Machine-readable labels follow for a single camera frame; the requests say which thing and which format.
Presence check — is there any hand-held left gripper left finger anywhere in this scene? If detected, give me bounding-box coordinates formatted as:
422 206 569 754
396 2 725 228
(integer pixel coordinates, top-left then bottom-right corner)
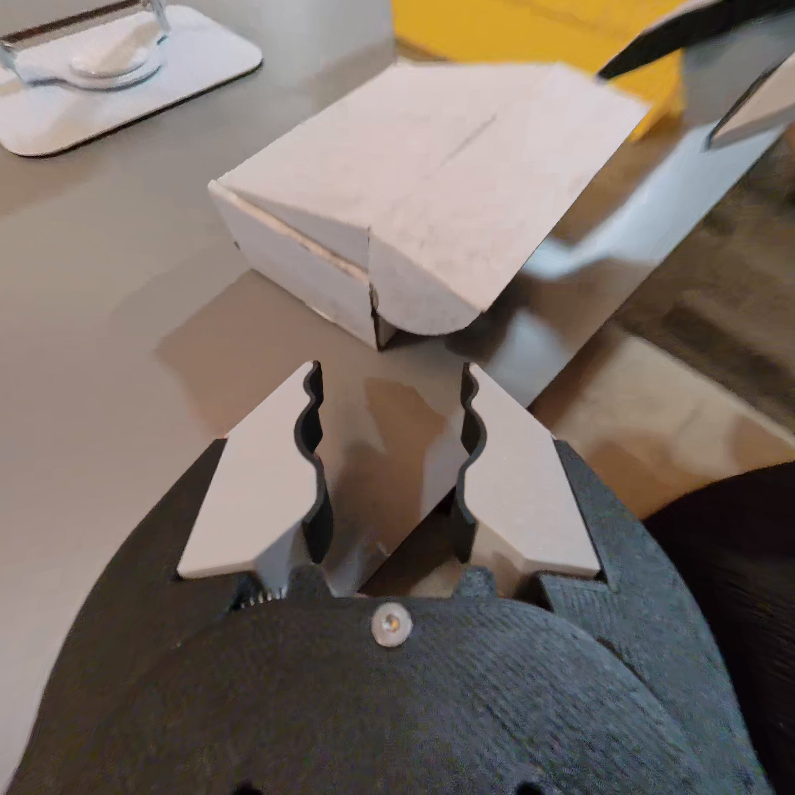
177 360 334 581

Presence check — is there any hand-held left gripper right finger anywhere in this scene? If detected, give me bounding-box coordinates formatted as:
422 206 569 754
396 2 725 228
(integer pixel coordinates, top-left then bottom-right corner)
452 362 602 595

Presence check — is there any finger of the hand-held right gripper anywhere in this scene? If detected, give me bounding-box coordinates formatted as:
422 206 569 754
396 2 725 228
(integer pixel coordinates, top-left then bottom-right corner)
707 55 795 151
596 0 795 82

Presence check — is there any yellow storage bin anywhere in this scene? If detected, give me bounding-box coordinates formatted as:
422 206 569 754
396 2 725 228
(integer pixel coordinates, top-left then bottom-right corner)
391 0 684 144

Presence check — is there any white mailer box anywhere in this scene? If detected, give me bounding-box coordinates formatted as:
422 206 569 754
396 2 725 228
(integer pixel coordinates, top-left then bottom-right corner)
208 62 652 352

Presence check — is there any grey desk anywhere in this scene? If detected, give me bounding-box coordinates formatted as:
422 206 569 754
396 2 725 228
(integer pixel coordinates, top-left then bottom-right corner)
0 0 783 771

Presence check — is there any person's black knit sweater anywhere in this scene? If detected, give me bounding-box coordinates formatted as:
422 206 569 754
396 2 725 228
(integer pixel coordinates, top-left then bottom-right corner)
643 463 795 795

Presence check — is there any instruction sheet on stand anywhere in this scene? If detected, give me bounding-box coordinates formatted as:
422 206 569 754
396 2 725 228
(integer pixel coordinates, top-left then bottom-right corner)
0 0 263 156

